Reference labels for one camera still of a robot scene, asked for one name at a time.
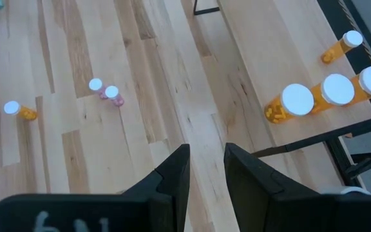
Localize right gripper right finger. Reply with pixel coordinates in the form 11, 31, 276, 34
223, 142, 285, 232

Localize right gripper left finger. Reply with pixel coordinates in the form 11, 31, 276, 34
122, 144, 191, 232

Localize small orange pill bottle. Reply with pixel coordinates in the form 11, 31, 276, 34
3, 100, 38, 122

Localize two bottles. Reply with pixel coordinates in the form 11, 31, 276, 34
320, 30, 364, 64
88, 77, 109, 100

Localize pink pill bottle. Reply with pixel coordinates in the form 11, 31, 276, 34
104, 85, 125, 107

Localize black clamp handle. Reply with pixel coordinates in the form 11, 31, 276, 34
345, 152, 371, 180

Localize wooden shelf with black frame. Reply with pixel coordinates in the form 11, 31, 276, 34
193, 0, 371, 194

